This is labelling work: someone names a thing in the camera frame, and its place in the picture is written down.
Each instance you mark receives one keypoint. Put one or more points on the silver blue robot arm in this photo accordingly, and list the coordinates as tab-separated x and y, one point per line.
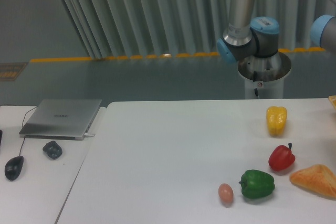
245	37

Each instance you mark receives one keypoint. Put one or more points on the black power adapter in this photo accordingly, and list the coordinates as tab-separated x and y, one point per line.
53	150

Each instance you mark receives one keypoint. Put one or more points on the red bell pepper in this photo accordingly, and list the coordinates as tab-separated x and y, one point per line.
281	158

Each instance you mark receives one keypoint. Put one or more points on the brown egg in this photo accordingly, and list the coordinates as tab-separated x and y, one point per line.
225	193

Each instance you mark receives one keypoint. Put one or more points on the yellow bell pepper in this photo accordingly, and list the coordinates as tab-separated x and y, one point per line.
276	117

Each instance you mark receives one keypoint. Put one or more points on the black computer mouse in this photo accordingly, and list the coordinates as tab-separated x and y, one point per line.
13	168

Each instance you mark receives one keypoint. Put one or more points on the silver closed laptop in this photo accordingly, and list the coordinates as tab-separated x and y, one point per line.
61	119

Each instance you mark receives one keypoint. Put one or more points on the grey pleated curtain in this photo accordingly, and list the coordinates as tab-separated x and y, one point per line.
130	28

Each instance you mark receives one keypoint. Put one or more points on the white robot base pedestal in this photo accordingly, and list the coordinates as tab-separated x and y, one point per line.
264	77

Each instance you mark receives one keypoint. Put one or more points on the triangular toasted bread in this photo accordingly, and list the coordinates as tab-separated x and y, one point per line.
317	178

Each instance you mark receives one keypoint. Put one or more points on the green bell pepper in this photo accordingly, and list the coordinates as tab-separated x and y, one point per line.
256	184

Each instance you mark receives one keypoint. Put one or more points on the black device at edge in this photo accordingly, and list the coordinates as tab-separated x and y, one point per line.
1	135

